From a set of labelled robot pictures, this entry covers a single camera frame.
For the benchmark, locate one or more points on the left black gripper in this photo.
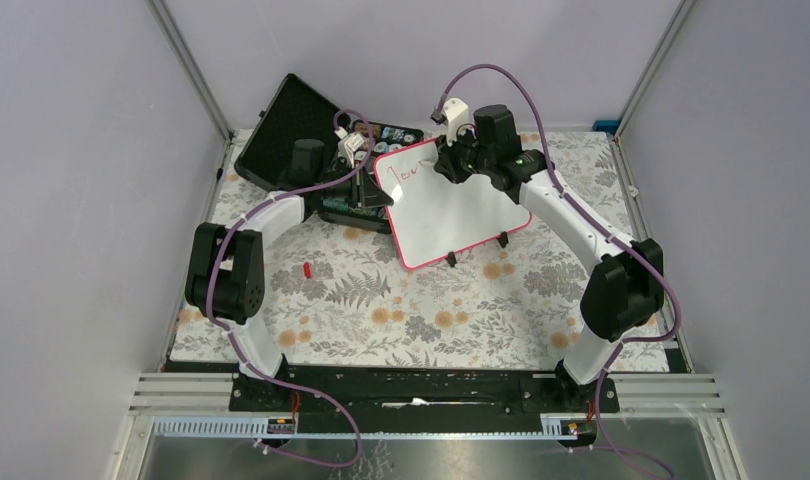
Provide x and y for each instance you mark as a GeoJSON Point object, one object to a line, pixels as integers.
{"type": "Point", "coordinates": [366, 196]}

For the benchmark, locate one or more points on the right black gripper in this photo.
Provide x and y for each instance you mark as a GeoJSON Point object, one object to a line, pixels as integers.
{"type": "Point", "coordinates": [450, 164]}

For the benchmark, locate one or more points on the pink framed whiteboard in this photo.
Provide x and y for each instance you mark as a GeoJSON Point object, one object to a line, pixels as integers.
{"type": "Point", "coordinates": [431, 217]}

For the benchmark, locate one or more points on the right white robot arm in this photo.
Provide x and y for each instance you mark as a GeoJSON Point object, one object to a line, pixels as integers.
{"type": "Point", "coordinates": [623, 289]}

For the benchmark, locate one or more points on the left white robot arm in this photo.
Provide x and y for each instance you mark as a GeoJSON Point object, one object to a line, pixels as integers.
{"type": "Point", "coordinates": [226, 276]}

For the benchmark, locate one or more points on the black poker chip case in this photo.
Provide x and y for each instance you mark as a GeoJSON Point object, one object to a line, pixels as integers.
{"type": "Point", "coordinates": [294, 145]}

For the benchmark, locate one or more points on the floral table mat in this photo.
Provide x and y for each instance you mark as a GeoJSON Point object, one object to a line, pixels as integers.
{"type": "Point", "coordinates": [510, 308]}

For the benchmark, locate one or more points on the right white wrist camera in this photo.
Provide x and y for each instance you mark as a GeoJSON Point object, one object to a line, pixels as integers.
{"type": "Point", "coordinates": [453, 113]}

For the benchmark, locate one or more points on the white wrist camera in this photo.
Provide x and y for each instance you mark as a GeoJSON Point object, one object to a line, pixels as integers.
{"type": "Point", "coordinates": [350, 143]}
{"type": "Point", "coordinates": [453, 113]}

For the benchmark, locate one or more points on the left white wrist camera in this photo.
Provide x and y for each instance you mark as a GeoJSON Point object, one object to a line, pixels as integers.
{"type": "Point", "coordinates": [350, 143]}

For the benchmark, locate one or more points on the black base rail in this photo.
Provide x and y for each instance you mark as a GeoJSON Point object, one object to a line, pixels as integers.
{"type": "Point", "coordinates": [375, 400]}

